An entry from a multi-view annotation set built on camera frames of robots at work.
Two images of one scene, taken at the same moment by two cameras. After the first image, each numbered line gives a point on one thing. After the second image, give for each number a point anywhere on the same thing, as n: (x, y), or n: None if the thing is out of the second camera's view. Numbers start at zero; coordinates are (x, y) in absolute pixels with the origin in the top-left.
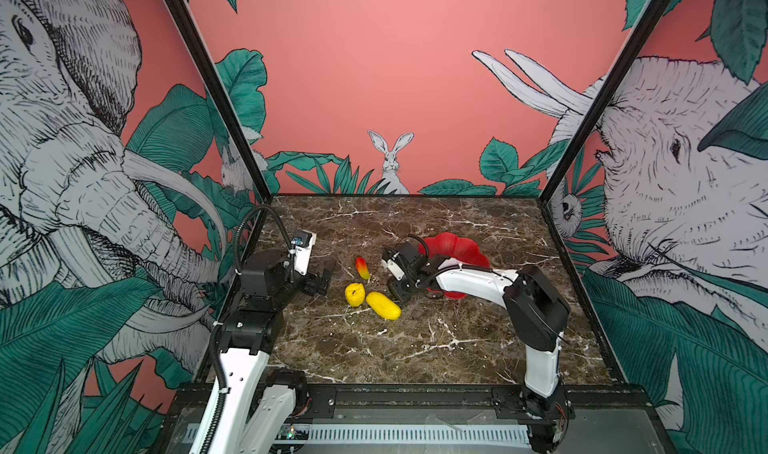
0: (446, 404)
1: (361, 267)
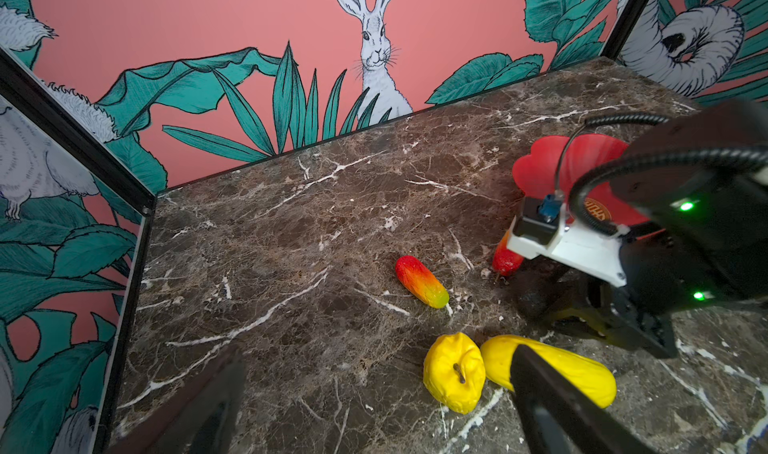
0: None
1: (422, 282)
